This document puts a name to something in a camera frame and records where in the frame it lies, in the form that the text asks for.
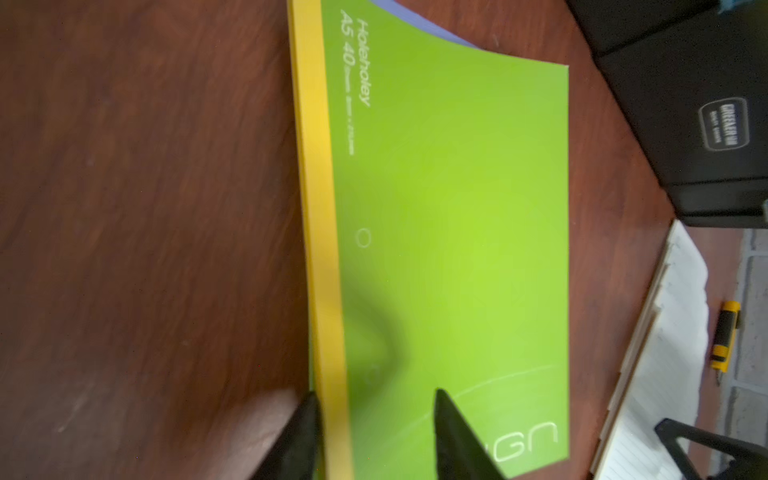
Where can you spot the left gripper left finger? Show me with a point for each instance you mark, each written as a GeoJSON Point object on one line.
{"type": "Point", "coordinates": [293, 454]}

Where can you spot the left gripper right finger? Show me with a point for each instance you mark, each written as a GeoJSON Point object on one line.
{"type": "Point", "coordinates": [459, 453]}

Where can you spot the green cover notebook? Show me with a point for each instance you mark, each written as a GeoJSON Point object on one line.
{"type": "Point", "coordinates": [434, 181]}

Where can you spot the purple cover notebook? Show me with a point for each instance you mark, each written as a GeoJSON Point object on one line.
{"type": "Point", "coordinates": [421, 23]}

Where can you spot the open white lined notebook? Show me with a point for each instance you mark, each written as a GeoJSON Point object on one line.
{"type": "Point", "coordinates": [660, 375]}

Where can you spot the yellow utility knife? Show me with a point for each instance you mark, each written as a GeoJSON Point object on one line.
{"type": "Point", "coordinates": [724, 338]}

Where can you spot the black plastic toolbox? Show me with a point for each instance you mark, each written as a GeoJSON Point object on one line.
{"type": "Point", "coordinates": [691, 79]}

